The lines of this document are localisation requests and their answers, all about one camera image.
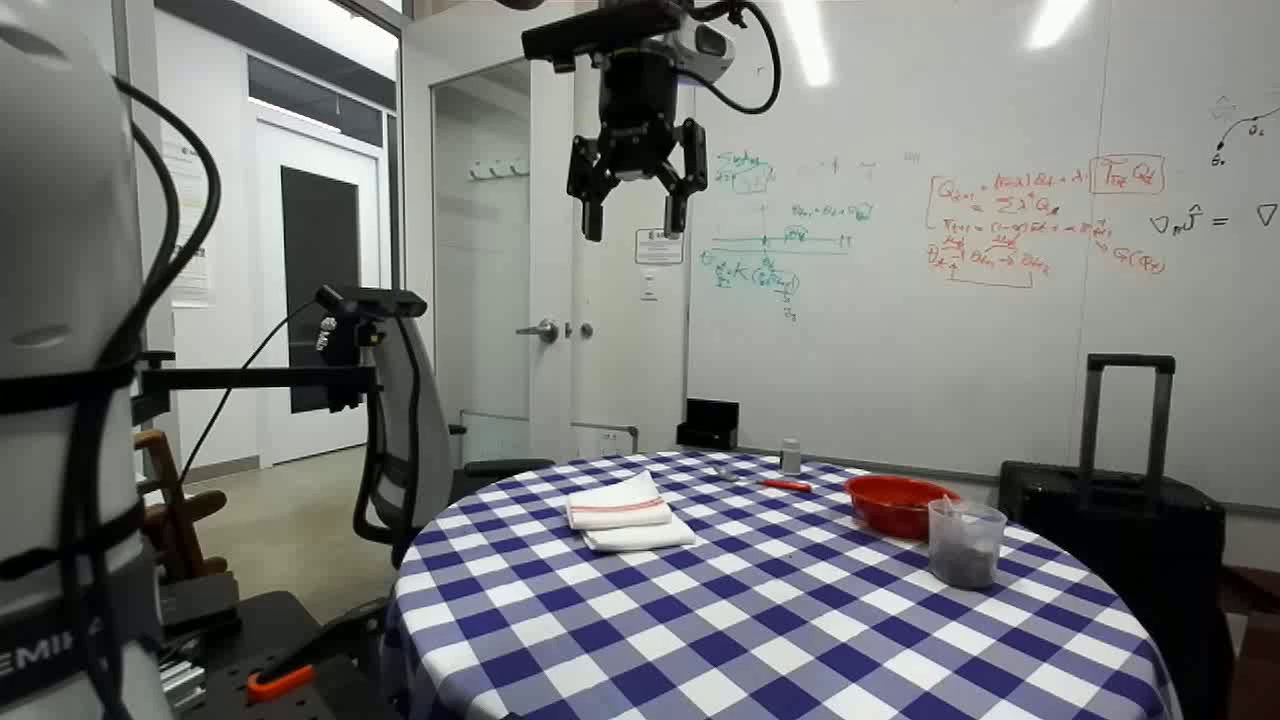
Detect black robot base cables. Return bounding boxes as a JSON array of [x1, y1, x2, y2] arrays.
[[57, 76, 227, 720]]

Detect clear plastic measuring cup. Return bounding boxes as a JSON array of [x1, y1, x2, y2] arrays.
[[923, 497, 1012, 595]]

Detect white door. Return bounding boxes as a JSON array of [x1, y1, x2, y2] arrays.
[[525, 58, 691, 462]]

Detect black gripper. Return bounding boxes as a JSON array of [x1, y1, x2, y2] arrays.
[[564, 47, 711, 247]]

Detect orange clamp handle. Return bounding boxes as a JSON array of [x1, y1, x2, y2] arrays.
[[245, 658, 324, 708]]

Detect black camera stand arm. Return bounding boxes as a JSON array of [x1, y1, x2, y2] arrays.
[[131, 348, 385, 421]]

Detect brown wooden stand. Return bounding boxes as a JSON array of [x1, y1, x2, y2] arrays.
[[129, 421, 232, 581]]

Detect grey mesh office chair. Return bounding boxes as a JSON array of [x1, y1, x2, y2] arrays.
[[350, 312, 564, 567]]

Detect black robot stand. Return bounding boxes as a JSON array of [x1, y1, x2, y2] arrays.
[[157, 584, 405, 720]]

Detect black camera on stand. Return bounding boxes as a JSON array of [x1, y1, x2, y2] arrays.
[[308, 280, 434, 373]]

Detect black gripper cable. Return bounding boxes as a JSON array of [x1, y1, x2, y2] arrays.
[[676, 0, 789, 120]]

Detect small black box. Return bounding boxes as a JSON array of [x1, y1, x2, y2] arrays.
[[673, 391, 746, 456]]

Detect red plastic bowl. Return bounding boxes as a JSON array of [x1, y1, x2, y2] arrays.
[[845, 472, 963, 543]]

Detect blue white checkered tablecloth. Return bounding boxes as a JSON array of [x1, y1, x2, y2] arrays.
[[385, 446, 1185, 720]]

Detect wall whiteboard with writing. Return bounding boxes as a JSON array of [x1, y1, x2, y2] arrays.
[[684, 0, 1280, 511]]

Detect white dish cloth red stripes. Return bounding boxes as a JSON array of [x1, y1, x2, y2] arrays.
[[555, 469, 704, 560]]

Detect black rolling suitcase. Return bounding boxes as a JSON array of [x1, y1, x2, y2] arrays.
[[995, 348, 1240, 720]]

